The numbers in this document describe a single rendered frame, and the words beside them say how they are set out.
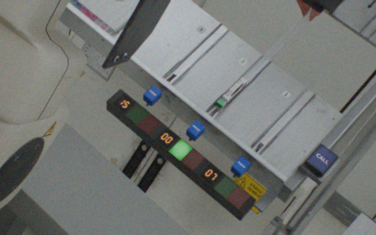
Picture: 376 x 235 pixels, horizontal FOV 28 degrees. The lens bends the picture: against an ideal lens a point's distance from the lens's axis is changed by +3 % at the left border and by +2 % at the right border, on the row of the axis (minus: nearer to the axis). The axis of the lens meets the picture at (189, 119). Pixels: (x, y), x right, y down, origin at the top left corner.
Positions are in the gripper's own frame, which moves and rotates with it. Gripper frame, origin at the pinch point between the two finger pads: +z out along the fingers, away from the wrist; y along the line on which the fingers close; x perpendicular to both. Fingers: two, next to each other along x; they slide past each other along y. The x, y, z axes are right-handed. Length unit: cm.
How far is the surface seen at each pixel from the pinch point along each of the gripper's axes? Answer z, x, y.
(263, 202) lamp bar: 3.9, 37.3, -18.1
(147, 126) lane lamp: 1.3, 41.5, 7.3
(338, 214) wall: 185, -59, -28
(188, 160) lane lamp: 1.3, 41.6, -3.1
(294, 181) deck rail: -0.8, 32.2, -20.2
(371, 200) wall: 176, -69, -35
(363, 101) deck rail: -0.5, 9.4, -20.0
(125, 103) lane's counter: 1.4, 40.8, 13.8
